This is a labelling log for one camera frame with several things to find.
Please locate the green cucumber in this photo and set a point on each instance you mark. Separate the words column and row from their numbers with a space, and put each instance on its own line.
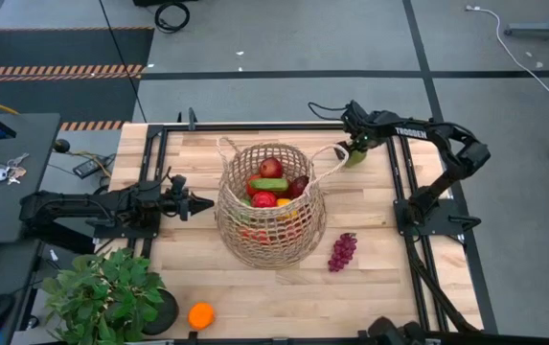
column 269, row 184

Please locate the black aluminium rig frame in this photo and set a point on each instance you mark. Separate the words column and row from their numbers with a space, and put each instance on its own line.
column 255, row 126

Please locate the bunch of keys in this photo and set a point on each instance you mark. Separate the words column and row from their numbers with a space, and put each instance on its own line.
column 15, row 170

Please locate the orange fruit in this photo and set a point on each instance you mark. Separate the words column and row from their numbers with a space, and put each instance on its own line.
column 201, row 315

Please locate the green pear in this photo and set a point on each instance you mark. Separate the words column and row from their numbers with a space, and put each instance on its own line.
column 356, row 159

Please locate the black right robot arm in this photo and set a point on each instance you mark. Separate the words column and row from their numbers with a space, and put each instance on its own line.
column 410, row 132

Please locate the black plant pot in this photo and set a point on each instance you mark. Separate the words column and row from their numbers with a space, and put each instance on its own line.
column 166, row 314

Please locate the green leafy plant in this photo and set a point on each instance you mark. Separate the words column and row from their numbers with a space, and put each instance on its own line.
column 106, row 297

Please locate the purple grape bunch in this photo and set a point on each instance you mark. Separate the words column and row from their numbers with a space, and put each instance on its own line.
column 342, row 253

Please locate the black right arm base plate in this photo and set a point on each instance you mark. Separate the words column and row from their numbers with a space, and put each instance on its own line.
column 446, row 223

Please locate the large red apple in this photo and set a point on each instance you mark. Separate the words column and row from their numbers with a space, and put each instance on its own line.
column 264, row 199

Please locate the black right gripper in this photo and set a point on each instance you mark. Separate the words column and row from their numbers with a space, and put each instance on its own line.
column 362, row 125

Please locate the yellow bell pepper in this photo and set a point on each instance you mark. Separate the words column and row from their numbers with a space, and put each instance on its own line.
column 283, row 203

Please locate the dark maroon apple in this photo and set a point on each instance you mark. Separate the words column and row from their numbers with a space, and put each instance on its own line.
column 299, row 187

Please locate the black power adapter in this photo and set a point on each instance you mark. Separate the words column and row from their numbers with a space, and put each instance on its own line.
column 89, row 167

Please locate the open-weave seagrass basket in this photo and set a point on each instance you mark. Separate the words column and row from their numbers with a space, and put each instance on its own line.
column 274, row 239

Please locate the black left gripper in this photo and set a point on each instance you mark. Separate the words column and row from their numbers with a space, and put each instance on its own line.
column 178, row 201

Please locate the grey desk leg frame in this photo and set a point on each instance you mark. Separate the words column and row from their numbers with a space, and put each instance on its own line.
column 542, row 31

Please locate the crimson pomegranate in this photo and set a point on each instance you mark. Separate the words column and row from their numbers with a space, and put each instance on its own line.
column 271, row 167

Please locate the black desk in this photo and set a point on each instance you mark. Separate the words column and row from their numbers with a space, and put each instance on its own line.
column 15, row 201

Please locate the black device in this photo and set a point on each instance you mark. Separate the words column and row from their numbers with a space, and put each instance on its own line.
column 389, row 333

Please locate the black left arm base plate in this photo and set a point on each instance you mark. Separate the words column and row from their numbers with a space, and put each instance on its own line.
column 125, row 233

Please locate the black hazard-striped floor mat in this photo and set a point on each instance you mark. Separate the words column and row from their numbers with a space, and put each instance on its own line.
column 63, row 48

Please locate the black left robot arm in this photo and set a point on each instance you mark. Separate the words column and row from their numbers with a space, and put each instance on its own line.
column 63, row 208

